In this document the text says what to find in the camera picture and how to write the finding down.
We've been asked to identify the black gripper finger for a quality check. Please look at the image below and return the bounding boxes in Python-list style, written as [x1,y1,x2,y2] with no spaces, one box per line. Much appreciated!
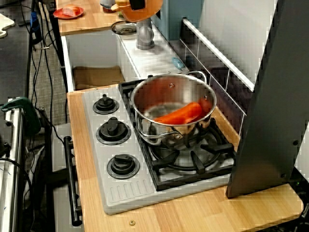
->
[129,0,146,11]

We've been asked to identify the orange plastic bowl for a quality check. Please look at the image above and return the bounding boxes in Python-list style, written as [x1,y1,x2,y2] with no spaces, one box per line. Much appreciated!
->
[111,0,164,23]

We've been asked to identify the small metal dish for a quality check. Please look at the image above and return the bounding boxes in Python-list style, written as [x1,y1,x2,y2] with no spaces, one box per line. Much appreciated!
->
[110,20,138,36]

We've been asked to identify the grey toy faucet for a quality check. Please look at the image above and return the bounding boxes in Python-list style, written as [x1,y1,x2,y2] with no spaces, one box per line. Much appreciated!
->
[135,18,155,51]

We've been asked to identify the teal toy microwave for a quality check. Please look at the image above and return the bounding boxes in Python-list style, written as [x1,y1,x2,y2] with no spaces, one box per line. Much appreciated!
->
[152,0,203,42]

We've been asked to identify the white toy sink unit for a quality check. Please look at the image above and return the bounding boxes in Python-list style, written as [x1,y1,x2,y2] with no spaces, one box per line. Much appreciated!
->
[61,23,190,93]

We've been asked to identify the red plate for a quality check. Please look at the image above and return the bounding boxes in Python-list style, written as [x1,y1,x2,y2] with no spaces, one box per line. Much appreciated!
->
[53,6,84,19]

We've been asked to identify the brown cardboard sheet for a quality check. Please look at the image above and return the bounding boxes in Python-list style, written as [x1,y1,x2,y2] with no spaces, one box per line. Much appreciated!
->
[73,66,126,90]

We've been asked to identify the stainless steel pot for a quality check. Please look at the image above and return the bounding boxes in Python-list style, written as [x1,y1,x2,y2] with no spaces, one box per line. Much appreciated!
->
[130,71,217,147]

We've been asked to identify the blue clamp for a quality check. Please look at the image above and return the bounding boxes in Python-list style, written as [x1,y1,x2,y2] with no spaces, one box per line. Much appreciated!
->
[29,11,41,34]

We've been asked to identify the black stove knob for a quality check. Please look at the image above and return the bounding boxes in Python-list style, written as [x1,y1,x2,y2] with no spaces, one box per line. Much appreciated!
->
[96,117,132,146]
[107,154,140,180]
[92,94,120,115]

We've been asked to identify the orange toy carrot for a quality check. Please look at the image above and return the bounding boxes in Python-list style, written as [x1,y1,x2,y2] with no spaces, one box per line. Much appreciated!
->
[153,101,203,125]

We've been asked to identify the grey toy stove panel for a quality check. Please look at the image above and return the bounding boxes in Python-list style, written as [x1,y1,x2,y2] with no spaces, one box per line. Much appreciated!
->
[81,79,236,216]

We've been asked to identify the green clamp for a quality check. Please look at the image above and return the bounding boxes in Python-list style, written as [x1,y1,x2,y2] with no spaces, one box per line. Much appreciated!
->
[0,96,42,136]

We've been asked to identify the dark grey upright panel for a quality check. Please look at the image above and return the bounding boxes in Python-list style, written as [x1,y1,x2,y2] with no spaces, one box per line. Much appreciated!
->
[225,0,309,199]

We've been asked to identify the black burner grate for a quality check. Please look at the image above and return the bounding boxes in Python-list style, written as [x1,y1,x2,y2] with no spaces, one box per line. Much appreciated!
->
[118,76,237,192]

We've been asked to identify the black cable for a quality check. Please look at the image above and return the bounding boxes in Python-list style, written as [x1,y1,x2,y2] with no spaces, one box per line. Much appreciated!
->
[38,0,55,126]
[0,157,34,232]

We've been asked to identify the black oven door handle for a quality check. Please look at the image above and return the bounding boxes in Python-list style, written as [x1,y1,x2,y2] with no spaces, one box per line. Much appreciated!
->
[63,136,83,227]

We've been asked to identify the silver metal frame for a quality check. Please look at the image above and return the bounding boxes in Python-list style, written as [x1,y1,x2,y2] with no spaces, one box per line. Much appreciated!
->
[0,99,25,232]

